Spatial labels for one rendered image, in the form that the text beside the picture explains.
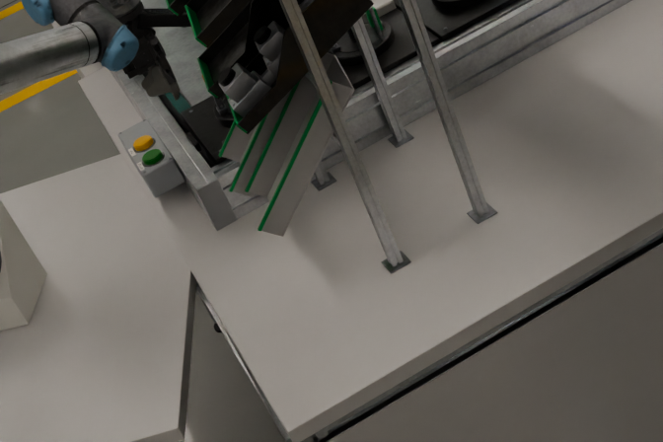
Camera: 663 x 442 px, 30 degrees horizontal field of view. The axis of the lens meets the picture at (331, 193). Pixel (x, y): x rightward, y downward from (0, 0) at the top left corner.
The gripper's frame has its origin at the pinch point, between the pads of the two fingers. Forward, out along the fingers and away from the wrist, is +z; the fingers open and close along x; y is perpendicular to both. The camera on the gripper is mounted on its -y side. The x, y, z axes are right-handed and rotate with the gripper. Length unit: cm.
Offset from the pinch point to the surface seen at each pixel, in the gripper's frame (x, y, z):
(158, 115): -18.4, 4.3, 11.9
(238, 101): 45.1, -4.0, -15.9
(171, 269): 20.8, 17.5, 21.2
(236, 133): 20.9, -4.3, 2.5
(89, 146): -212, 21, 107
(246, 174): 33.2, -1.5, 3.5
